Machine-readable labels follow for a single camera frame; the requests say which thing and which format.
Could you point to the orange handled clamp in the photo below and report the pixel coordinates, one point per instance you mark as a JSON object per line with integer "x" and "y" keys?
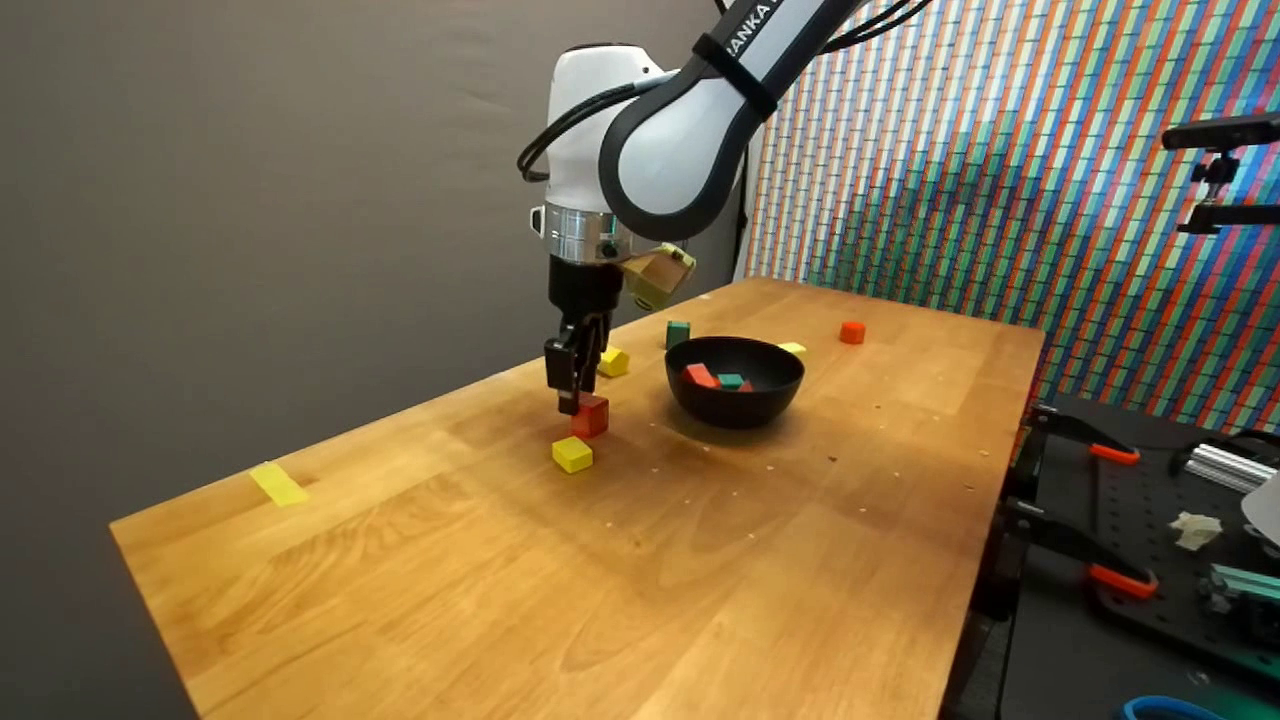
{"x": 1105, "y": 566}
{"x": 1086, "y": 435}

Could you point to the orange handled clamp upper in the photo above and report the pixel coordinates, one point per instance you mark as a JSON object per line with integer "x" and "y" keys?
{"x": 1086, "y": 435}

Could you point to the orange hexagonal block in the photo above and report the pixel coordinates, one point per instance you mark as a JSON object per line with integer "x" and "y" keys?
{"x": 594, "y": 419}

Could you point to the orange handled clamp lower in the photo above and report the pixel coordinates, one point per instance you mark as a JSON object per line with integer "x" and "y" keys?
{"x": 1105, "y": 566}

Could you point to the yellow cube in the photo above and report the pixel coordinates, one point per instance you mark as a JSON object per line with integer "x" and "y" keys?
{"x": 569, "y": 454}

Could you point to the red triangular prism block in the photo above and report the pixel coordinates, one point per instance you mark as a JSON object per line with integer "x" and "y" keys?
{"x": 700, "y": 373}

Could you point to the black camera stand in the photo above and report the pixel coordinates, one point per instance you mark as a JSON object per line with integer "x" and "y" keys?
{"x": 1217, "y": 171}

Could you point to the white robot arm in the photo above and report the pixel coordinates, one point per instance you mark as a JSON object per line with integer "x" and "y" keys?
{"x": 642, "y": 151}

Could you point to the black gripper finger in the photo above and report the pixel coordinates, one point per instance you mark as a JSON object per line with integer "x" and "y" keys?
{"x": 563, "y": 364}
{"x": 580, "y": 355}

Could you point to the black pegboard tool tray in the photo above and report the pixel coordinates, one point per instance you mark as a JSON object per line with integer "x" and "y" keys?
{"x": 1198, "y": 515}

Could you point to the yellow tape strip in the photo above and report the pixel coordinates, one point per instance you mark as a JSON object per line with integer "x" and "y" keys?
{"x": 278, "y": 487}

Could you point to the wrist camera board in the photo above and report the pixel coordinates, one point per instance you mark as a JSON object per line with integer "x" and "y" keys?
{"x": 659, "y": 274}

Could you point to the black bowl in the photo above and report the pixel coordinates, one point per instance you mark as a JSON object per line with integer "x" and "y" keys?
{"x": 769, "y": 382}

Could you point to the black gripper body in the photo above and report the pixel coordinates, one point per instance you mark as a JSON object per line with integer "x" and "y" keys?
{"x": 587, "y": 297}

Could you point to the green block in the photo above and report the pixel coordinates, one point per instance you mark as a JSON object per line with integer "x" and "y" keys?
{"x": 679, "y": 332}
{"x": 730, "y": 382}

